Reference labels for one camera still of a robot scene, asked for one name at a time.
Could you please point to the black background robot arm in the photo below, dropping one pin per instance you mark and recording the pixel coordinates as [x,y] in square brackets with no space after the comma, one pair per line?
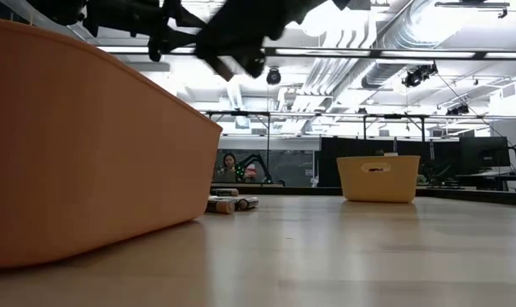
[257,166]

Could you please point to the silver battery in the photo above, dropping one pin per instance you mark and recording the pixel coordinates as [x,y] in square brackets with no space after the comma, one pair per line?
[248,203]
[223,198]

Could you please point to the black ceiling track light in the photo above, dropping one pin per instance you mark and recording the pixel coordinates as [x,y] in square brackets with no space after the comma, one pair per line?
[471,4]

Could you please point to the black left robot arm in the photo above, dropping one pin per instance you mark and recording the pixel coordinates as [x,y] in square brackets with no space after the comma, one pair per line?
[57,8]

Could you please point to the black computer monitor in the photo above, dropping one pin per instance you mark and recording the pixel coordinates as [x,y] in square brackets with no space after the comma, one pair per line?
[483,151]

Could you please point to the black background desk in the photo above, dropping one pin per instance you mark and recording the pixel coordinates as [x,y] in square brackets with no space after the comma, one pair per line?
[488,177]

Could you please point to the black ceiling spotlight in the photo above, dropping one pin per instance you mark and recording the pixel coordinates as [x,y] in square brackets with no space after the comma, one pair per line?
[458,110]
[419,74]

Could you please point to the person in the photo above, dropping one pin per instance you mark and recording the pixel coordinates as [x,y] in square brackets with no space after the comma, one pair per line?
[229,164]

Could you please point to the black background rack frame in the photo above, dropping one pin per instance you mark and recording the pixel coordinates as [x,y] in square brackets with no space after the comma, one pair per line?
[368,115]

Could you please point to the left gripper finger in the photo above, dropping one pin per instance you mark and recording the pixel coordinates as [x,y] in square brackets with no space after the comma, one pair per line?
[155,49]
[181,38]

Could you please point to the black overhead crossbar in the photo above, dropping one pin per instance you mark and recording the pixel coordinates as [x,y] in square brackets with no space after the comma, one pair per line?
[368,53]

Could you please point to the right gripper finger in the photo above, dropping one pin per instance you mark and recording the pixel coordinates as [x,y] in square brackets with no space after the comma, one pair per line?
[221,68]
[254,64]

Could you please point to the orange plastic bin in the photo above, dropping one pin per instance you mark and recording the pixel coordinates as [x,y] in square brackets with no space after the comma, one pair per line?
[91,170]

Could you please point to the black dome overhead camera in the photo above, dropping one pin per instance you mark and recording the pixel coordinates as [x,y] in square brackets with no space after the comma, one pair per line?
[273,77]

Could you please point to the black copper-top battery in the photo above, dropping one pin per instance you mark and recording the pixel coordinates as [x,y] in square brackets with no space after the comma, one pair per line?
[224,192]
[220,207]

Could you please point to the yellow plastic bin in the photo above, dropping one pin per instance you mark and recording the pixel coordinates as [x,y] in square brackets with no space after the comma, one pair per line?
[379,179]

